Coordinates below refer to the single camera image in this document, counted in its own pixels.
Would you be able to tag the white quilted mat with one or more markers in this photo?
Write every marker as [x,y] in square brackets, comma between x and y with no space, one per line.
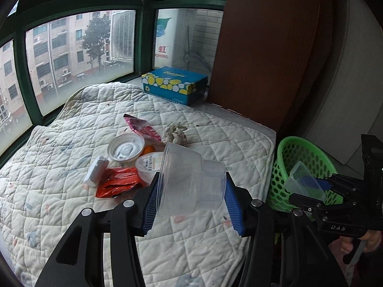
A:
[59,155]

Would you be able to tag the green tree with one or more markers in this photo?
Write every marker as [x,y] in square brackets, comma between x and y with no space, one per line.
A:
[95,39]

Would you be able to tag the white plastic lid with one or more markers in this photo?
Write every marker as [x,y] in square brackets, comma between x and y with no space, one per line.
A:
[125,148]

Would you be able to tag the small labelled sauce cup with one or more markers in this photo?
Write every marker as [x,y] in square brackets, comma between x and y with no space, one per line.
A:
[148,164]

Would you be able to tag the clear plastic container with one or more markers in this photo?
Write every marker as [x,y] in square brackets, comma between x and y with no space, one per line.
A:
[185,179]

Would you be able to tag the pink apartment building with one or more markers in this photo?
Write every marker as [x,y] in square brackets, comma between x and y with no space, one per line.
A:
[59,53]

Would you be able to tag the blue tissue box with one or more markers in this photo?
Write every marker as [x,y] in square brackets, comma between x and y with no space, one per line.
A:
[173,85]

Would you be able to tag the small clear plastic cup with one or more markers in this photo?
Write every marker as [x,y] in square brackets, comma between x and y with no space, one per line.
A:
[299,176]

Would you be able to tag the brown wooden cabinet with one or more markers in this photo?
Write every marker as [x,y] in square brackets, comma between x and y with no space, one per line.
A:
[263,50]

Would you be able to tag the green window frame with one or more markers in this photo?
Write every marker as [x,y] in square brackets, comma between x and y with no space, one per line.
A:
[145,36]

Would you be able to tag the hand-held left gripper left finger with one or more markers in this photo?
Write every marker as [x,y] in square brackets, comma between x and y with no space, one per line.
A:
[151,206]

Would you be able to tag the pink snack wrapper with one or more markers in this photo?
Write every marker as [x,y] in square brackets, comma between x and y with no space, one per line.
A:
[142,127]

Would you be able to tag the white paper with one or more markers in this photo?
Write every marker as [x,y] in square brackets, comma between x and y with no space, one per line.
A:
[175,134]

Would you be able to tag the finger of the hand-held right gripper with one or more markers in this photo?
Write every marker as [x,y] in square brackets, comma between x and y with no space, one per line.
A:
[305,201]
[338,182]

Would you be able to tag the red snack wrapper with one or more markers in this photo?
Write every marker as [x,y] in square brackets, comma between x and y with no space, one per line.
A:
[118,182]

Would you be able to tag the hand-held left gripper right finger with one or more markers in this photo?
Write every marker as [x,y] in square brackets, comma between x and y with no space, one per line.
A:
[233,209]

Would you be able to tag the green plastic basket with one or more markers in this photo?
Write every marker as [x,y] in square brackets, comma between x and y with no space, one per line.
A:
[287,155]

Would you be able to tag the white printed air conditioner unit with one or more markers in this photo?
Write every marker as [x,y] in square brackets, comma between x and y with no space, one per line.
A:
[170,41]

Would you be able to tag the white wrapped packet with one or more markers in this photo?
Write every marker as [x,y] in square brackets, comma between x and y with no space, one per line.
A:
[95,172]

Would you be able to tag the orange peel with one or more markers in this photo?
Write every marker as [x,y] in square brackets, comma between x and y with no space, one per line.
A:
[148,150]

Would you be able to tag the person's right hand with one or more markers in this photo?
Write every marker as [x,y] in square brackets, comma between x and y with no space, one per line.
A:
[371,240]

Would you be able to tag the white louvered unit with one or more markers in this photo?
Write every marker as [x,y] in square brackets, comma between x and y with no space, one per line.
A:
[122,36]

